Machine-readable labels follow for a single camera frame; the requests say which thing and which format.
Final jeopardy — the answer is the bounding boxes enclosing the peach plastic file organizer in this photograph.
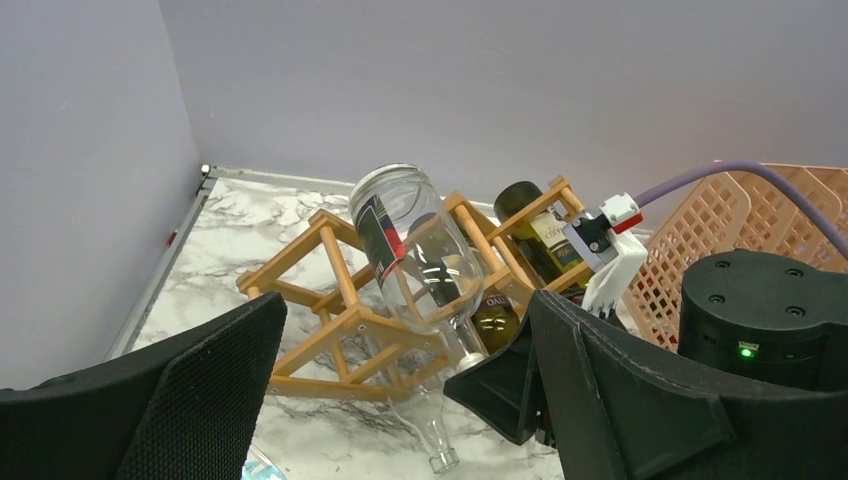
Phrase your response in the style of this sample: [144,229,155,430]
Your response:
[622,163,848,352]

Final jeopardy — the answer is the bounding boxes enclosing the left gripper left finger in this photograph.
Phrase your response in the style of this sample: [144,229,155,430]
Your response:
[1,293,287,479]

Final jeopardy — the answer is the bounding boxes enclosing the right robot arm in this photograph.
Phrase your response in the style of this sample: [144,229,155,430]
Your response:
[445,249,847,446]

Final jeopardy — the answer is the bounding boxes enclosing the green wine bottle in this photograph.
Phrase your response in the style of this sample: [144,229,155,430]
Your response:
[409,213,520,362]
[493,181,582,284]

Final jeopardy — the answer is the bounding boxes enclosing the slim clear glass bottle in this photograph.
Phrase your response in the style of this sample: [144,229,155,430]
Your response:
[390,376,460,475]

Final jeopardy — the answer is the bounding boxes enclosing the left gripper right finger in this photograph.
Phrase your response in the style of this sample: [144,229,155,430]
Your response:
[528,290,847,479]

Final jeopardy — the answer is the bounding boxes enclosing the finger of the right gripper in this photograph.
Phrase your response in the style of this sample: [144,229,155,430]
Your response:
[443,319,546,445]

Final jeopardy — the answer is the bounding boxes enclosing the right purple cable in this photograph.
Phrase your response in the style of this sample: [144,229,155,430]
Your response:
[634,160,848,261]

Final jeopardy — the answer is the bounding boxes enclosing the blue white small object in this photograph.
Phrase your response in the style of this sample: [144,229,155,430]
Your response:
[241,445,286,480]

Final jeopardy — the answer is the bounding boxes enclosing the wooden lattice wine rack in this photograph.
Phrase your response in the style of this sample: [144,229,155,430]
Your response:
[236,176,581,402]

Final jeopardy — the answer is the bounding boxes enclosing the clear bottle silver cap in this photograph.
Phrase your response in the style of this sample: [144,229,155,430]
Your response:
[349,163,488,372]

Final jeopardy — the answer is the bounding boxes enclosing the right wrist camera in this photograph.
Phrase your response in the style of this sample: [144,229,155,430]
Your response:
[563,193,648,320]

